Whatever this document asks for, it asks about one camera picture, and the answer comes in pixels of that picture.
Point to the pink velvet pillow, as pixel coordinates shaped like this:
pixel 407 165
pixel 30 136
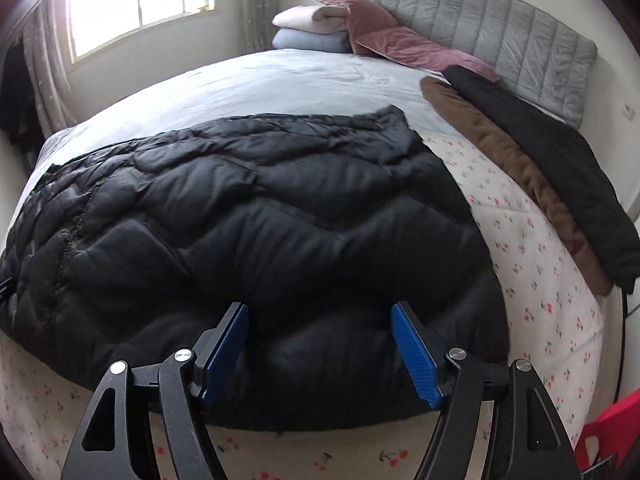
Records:
pixel 374 31

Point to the patterned grey curtain left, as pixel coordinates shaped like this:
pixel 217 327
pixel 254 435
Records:
pixel 46 59

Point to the red plastic stool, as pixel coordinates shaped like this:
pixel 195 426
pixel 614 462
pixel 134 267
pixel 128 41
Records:
pixel 608 448

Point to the cherry print white blanket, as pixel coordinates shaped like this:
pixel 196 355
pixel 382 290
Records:
pixel 554 320

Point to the patterned grey curtain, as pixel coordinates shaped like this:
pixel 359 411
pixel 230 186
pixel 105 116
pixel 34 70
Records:
pixel 46 59
pixel 257 28

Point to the black fleece garment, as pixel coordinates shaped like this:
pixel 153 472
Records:
pixel 565 158

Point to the grey padded headboard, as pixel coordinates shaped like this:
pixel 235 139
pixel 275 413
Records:
pixel 536 56

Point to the folded cream blanket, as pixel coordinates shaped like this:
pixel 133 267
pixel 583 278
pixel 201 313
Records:
pixel 321 20

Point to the light blue bed sheet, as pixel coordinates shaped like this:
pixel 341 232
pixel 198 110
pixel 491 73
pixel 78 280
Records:
pixel 294 82

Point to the brown garment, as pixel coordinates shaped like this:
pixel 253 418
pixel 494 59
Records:
pixel 504 152

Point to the patterned grey curtain right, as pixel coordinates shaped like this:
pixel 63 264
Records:
pixel 257 28

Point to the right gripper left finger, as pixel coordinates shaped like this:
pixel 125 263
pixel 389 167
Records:
pixel 114 437

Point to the black quilted puffer jacket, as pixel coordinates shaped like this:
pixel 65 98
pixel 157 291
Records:
pixel 318 224

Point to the dark clothes hanging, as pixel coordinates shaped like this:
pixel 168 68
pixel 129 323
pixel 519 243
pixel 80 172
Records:
pixel 19 118

